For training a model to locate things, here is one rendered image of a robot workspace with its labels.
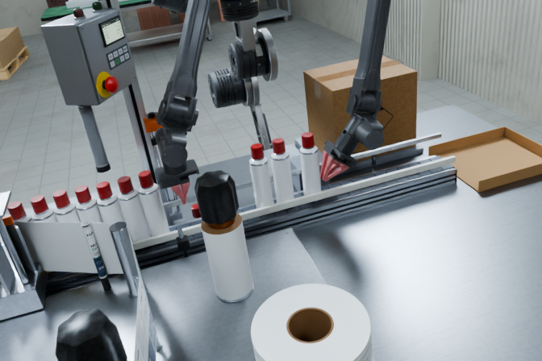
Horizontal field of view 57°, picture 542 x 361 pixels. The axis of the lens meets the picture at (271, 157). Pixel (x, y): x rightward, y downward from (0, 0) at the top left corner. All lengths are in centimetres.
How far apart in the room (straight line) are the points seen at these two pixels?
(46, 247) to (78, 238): 10
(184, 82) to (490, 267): 84
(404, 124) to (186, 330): 100
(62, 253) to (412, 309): 82
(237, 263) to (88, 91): 52
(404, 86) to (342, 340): 101
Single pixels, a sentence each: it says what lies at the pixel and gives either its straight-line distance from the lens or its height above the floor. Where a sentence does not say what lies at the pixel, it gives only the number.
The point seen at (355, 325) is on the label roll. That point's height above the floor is 103.
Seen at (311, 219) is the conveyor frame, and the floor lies 84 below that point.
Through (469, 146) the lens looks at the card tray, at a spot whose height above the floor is 83.
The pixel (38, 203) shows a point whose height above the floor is 108.
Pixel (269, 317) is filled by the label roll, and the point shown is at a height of 102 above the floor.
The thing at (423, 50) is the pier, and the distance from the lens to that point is 481.
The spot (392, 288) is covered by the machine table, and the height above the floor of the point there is 83.
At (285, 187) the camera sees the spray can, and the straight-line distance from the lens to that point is 140.
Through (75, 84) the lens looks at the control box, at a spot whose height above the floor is 134.
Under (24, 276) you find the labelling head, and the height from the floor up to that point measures 96.
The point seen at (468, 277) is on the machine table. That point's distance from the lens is 129.
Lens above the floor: 167
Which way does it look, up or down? 27 degrees down
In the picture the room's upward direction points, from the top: 8 degrees counter-clockwise
